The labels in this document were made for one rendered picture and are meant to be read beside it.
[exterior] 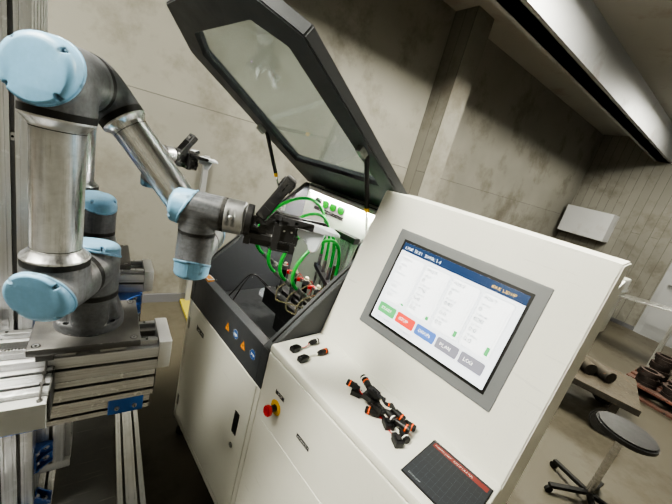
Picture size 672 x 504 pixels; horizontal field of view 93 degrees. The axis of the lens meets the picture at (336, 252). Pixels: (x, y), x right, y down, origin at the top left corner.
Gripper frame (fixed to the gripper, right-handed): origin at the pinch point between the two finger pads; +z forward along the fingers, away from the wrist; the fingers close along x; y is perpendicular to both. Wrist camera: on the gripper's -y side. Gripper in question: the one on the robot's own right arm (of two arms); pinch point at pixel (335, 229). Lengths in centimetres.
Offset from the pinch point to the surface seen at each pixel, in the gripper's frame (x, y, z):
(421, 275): -18.9, 9.5, 33.6
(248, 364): -40, 58, -13
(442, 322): -8.8, 20.2, 38.8
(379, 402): -4, 44, 24
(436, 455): 9, 49, 37
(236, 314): -50, 44, -21
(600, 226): -457, -87, 597
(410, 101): -297, -139, 106
